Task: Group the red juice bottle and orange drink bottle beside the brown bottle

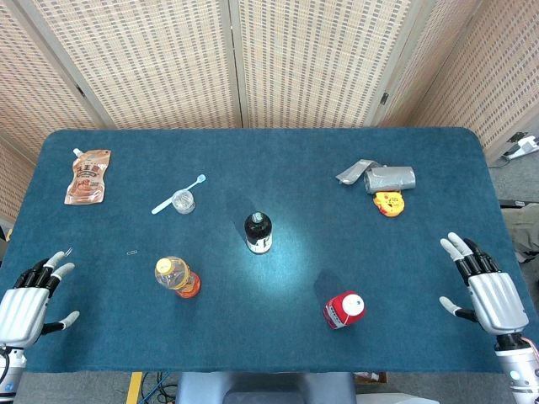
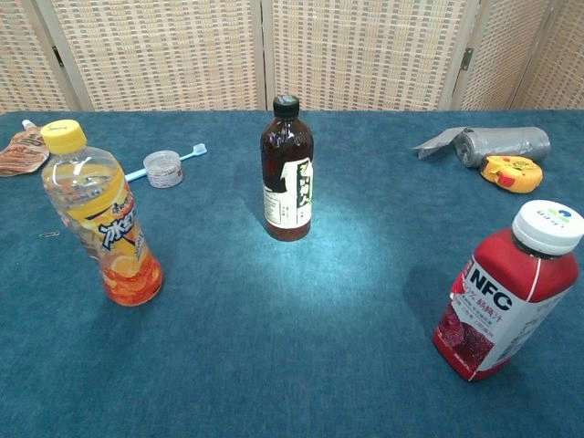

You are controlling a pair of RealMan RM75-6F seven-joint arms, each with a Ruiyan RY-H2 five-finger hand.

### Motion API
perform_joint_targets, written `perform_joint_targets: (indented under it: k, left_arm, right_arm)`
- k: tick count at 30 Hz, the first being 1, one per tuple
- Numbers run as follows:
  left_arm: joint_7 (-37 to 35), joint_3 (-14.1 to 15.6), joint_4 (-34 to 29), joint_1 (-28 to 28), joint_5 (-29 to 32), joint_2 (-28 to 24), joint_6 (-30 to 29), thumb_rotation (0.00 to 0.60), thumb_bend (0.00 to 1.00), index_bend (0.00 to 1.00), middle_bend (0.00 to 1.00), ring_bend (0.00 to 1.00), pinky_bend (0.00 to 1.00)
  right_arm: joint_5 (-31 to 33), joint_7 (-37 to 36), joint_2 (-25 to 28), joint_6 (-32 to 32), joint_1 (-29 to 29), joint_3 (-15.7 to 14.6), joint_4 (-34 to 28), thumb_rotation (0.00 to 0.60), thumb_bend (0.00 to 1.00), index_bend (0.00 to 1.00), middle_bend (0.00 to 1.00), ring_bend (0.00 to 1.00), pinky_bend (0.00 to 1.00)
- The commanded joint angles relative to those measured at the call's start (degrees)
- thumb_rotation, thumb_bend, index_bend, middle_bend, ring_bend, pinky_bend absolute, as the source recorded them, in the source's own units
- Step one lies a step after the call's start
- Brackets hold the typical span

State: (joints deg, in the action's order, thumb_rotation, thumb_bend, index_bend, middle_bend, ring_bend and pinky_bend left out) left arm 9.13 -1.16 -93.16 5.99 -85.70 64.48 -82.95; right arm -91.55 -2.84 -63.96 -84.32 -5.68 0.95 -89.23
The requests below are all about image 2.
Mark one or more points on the light blue toothbrush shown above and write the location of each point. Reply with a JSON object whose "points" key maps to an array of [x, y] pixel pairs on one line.
{"points": [[194, 150]]}

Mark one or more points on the dark screen hinge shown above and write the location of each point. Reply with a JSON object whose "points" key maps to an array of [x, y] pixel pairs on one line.
{"points": [[466, 59], [58, 56]]}

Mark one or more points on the red juice bottle white cap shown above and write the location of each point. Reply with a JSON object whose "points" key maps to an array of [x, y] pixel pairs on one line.
{"points": [[493, 283]]}

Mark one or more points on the dark brown bottle black cap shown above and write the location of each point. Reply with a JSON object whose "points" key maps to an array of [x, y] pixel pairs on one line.
{"points": [[285, 155]]}

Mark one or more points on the brown spout pouch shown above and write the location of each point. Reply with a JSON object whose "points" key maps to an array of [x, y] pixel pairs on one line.
{"points": [[23, 153]]}

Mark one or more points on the small clear plastic jar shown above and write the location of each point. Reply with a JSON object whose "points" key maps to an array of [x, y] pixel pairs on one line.
{"points": [[162, 169]]}

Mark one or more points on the yellow tape measure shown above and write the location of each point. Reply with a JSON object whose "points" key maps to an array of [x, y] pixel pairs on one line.
{"points": [[515, 175]]}

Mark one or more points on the iced tea bottle yellow cap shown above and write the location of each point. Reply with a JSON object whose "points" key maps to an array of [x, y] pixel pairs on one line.
{"points": [[105, 219]]}

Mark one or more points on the grey tape roll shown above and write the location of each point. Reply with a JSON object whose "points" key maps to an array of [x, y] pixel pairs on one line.
{"points": [[502, 141]]}

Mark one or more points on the blue table cloth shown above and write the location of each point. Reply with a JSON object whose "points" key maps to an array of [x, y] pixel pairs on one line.
{"points": [[292, 342]]}

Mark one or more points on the woven folding screen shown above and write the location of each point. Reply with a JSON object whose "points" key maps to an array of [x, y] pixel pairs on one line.
{"points": [[159, 55]]}

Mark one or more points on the silver paper clip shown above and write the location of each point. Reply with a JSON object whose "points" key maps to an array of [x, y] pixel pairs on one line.
{"points": [[49, 234]]}

